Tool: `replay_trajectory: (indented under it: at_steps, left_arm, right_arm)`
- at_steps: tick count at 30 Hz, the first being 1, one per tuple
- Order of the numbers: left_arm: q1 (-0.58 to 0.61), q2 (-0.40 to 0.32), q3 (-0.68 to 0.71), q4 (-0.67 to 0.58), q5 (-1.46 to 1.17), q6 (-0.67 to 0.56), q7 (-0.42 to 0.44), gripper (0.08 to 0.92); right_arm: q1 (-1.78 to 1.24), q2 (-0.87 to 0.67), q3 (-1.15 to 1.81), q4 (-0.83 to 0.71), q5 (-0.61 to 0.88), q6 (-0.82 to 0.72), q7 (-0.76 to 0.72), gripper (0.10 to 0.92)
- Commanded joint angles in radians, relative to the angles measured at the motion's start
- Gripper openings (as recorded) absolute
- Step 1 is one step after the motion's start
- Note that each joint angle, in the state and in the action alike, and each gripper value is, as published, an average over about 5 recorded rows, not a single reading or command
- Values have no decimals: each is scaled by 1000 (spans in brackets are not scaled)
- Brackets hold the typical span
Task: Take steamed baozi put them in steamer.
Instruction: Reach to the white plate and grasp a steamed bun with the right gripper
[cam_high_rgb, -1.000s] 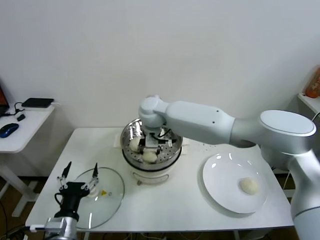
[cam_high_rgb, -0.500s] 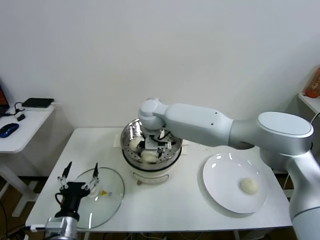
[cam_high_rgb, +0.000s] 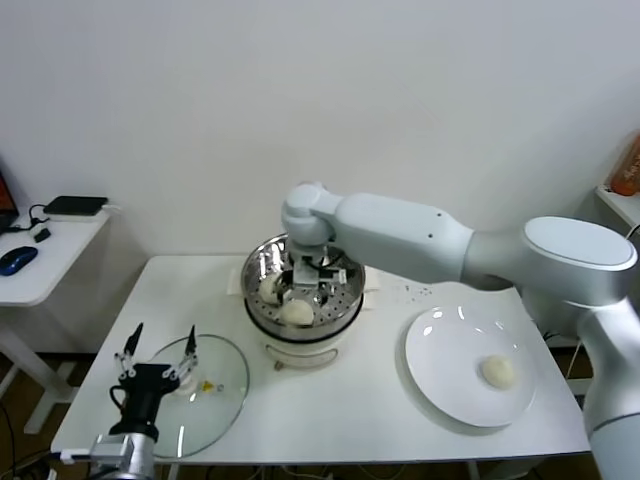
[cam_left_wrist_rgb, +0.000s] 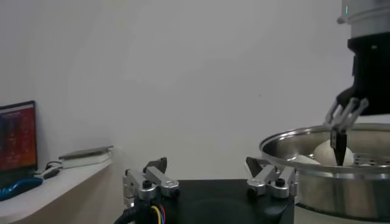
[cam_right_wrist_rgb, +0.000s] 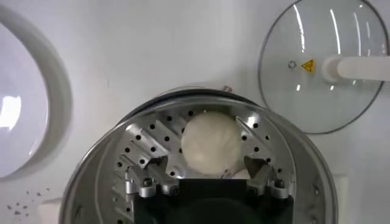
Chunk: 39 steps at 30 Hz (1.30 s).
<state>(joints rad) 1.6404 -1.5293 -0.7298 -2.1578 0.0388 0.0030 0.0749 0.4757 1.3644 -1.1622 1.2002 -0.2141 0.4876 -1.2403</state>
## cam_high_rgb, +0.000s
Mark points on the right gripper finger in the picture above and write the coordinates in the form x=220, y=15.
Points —
x=286, y=281
x=322, y=300

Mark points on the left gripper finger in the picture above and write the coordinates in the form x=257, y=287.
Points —
x=187, y=362
x=125, y=365

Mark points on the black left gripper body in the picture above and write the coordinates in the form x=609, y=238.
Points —
x=145, y=390

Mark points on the white steamed baozi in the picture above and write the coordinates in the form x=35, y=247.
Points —
x=296, y=315
x=497, y=371
x=270, y=291

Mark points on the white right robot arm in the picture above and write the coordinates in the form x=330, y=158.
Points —
x=410, y=235

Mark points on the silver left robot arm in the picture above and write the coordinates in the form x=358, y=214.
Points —
x=120, y=455

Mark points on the stainless steel steamer basket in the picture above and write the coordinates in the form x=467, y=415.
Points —
x=345, y=300

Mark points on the white side table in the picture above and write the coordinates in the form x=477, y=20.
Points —
x=65, y=250

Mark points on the white round plate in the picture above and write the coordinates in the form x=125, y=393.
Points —
x=440, y=380

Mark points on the blue computer mouse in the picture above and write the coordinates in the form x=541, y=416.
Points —
x=19, y=260

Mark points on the small black adapter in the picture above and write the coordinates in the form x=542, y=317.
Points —
x=44, y=234

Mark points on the flat white box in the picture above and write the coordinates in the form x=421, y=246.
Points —
x=75, y=218

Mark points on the flat black device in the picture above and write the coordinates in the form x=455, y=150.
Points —
x=77, y=205

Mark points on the black laptop with orange screen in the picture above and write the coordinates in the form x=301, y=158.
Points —
x=5, y=192

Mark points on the orange bottle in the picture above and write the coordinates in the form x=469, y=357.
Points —
x=629, y=170

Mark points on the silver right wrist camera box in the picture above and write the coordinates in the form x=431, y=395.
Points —
x=306, y=274

